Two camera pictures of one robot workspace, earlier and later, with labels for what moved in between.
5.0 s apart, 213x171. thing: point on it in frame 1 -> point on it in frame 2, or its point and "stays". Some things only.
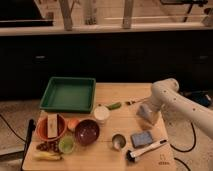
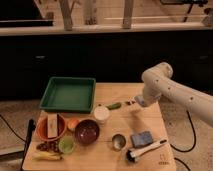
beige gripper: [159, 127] -> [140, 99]
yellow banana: [48, 156] stays
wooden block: [52, 125] stays
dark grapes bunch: [53, 146] stays
